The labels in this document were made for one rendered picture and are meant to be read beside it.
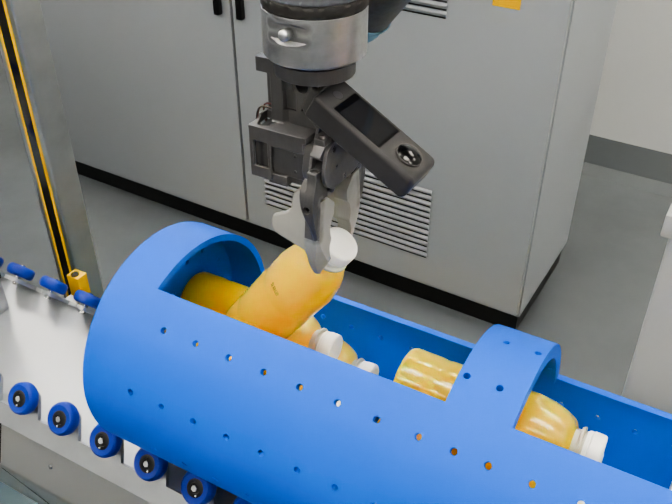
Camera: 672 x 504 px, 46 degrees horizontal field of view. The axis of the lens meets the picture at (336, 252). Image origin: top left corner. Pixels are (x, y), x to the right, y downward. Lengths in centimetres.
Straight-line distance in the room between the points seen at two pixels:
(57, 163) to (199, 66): 133
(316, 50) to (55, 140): 96
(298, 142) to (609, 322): 223
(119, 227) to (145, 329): 239
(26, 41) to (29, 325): 48
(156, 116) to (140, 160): 25
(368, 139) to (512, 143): 165
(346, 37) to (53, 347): 80
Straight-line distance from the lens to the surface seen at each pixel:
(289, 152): 72
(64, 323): 134
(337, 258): 77
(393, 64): 238
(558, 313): 283
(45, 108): 153
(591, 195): 352
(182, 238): 94
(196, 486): 101
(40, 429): 118
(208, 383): 83
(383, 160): 67
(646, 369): 150
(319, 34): 65
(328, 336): 95
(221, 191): 303
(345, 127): 68
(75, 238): 166
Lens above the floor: 176
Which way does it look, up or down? 36 degrees down
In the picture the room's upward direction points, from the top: straight up
